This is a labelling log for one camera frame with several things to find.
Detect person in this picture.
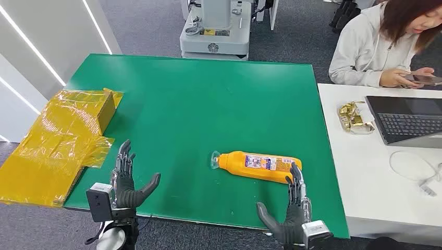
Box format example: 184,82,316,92
328,0,442,89

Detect person's left hand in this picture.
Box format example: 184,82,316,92
412,67,436,77

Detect yellow film-wrapped cardboard box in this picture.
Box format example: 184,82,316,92
0,87,124,208

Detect person's right hand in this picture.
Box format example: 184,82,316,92
379,67,415,89

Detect black equipment legs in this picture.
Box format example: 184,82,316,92
328,0,363,34

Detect orange plastic bottle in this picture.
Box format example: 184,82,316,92
210,150,303,184

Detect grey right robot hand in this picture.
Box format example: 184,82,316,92
256,162,312,248

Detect white coiled cable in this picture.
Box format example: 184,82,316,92
389,150,442,198

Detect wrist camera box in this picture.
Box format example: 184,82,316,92
85,182,117,223
301,220,334,250

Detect dark grey laptop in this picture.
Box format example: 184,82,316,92
364,95,442,149

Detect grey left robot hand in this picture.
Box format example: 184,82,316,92
112,140,162,212

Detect gold foil snack wrapper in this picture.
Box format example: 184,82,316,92
337,101,376,135

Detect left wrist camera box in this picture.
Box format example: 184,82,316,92
85,182,117,223

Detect smartphone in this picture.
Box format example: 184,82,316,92
404,73,442,87

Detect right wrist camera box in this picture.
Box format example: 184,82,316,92
301,220,334,250

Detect white post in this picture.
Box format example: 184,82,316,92
268,0,280,31

